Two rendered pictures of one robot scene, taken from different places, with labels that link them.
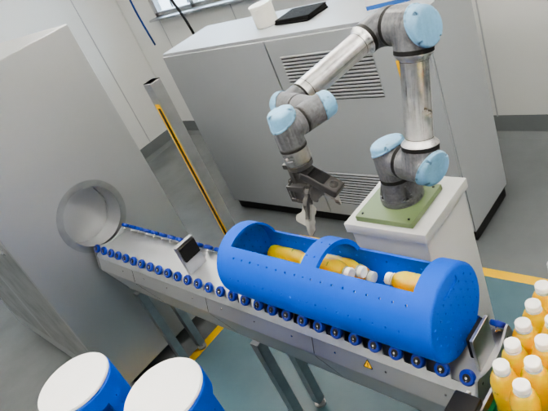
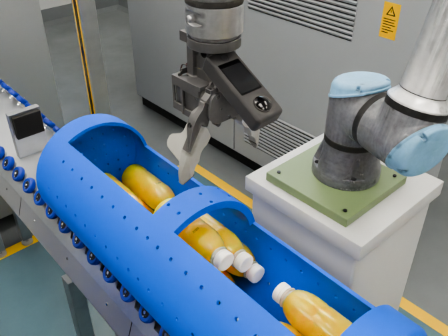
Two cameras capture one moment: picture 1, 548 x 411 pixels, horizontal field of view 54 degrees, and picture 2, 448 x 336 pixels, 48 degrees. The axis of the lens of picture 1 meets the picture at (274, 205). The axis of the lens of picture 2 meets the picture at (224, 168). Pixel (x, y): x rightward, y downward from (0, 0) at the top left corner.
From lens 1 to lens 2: 0.78 m
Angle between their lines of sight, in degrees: 7
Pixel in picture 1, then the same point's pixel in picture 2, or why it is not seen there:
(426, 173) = (412, 153)
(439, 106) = not seen: hidden behind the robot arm
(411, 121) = (426, 59)
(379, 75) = (357, 12)
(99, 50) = not seen: outside the picture
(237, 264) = (65, 173)
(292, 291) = (123, 251)
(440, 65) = not seen: hidden behind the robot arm
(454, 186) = (424, 187)
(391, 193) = (334, 161)
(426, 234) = (365, 245)
